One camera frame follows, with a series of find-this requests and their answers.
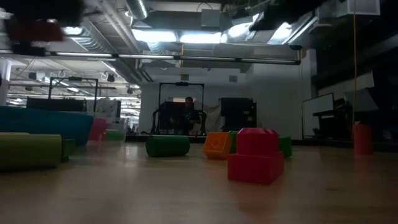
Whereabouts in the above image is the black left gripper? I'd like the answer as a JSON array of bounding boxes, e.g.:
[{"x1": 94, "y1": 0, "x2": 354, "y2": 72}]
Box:
[{"x1": 0, "y1": 0, "x2": 85, "y2": 57}]

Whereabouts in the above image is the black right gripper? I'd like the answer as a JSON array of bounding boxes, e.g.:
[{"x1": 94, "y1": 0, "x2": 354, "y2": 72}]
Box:
[{"x1": 248, "y1": 0, "x2": 329, "y2": 31}]

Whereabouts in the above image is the light green cylinder block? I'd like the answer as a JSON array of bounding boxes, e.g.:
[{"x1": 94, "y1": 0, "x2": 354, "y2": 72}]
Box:
[{"x1": 0, "y1": 133, "x2": 62, "y2": 170}]

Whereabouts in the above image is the red double block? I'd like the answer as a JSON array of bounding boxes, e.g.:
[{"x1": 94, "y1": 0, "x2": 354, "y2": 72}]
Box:
[
  {"x1": 227, "y1": 126, "x2": 285, "y2": 185},
  {"x1": 89, "y1": 118, "x2": 108, "y2": 141}
]

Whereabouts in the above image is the green double block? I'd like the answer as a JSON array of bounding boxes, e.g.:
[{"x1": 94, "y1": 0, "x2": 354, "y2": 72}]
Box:
[
  {"x1": 229, "y1": 130, "x2": 239, "y2": 154},
  {"x1": 104, "y1": 129, "x2": 125, "y2": 141}
]

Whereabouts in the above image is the yellow small block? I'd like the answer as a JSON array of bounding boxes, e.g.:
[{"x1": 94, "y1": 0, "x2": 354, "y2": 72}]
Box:
[{"x1": 202, "y1": 131, "x2": 233, "y2": 161}]

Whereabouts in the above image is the orange cylinder block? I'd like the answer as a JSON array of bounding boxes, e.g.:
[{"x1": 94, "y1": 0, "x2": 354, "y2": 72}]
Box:
[{"x1": 353, "y1": 124, "x2": 374, "y2": 156}]

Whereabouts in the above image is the dark green cylinder block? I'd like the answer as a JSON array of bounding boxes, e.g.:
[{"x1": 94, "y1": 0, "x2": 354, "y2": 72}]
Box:
[{"x1": 146, "y1": 134, "x2": 191, "y2": 157}]

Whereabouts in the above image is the black long box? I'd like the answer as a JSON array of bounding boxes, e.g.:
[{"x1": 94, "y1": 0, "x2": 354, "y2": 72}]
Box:
[{"x1": 26, "y1": 96, "x2": 88, "y2": 112}]

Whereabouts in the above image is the ceiling light panel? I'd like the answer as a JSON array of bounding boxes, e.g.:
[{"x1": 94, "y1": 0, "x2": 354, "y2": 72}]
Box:
[
  {"x1": 179, "y1": 30, "x2": 223, "y2": 44},
  {"x1": 132, "y1": 29, "x2": 177, "y2": 44}
]

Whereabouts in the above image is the blue plastic bin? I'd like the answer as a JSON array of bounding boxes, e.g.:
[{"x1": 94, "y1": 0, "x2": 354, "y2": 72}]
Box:
[{"x1": 0, "y1": 105, "x2": 95, "y2": 146}]

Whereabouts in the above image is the white ceiling box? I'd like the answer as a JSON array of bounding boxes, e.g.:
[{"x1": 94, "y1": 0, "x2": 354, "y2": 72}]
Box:
[{"x1": 317, "y1": 0, "x2": 382, "y2": 18}]

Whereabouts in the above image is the black cabinet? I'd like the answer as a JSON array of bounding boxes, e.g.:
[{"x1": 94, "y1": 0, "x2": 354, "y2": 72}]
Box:
[{"x1": 219, "y1": 97, "x2": 258, "y2": 132}]

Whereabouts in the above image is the whiteboard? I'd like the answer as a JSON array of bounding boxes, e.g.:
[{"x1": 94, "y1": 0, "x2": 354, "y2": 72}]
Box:
[{"x1": 302, "y1": 92, "x2": 335, "y2": 138}]

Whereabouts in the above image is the grey horizontal bar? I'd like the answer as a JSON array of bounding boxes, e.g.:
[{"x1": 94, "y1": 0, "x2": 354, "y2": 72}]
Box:
[{"x1": 0, "y1": 49, "x2": 302, "y2": 66}]

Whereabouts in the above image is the clear plastic bin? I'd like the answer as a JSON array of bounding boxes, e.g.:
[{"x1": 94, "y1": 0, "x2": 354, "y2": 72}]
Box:
[{"x1": 89, "y1": 118, "x2": 128, "y2": 142}]

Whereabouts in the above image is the person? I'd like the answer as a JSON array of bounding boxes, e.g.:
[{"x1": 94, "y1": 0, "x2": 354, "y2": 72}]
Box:
[{"x1": 177, "y1": 96, "x2": 201, "y2": 135}]

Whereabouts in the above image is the black desk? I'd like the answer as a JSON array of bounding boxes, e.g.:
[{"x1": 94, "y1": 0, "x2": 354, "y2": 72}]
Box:
[{"x1": 312, "y1": 98, "x2": 398, "y2": 146}]

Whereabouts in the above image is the black monitor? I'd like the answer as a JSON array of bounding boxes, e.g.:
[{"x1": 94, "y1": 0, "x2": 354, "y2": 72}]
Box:
[{"x1": 159, "y1": 101, "x2": 187, "y2": 133}]

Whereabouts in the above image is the black frame stand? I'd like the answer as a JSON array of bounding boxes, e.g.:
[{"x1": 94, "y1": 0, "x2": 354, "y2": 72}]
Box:
[{"x1": 48, "y1": 76, "x2": 100, "y2": 111}]

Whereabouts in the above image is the silver spiral duct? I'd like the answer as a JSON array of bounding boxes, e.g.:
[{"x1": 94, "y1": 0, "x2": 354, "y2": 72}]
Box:
[{"x1": 62, "y1": 0, "x2": 108, "y2": 54}]

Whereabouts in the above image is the black rig frame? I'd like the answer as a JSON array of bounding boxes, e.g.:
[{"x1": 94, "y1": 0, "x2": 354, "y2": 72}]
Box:
[{"x1": 158, "y1": 82, "x2": 205, "y2": 134}]

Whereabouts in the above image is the silver round duct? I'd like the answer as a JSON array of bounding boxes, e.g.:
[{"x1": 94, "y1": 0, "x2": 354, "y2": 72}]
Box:
[{"x1": 125, "y1": 0, "x2": 149, "y2": 20}]

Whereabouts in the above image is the black aluminium table frame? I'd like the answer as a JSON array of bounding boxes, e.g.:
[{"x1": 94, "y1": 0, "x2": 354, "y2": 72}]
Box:
[{"x1": 126, "y1": 133, "x2": 398, "y2": 154}]

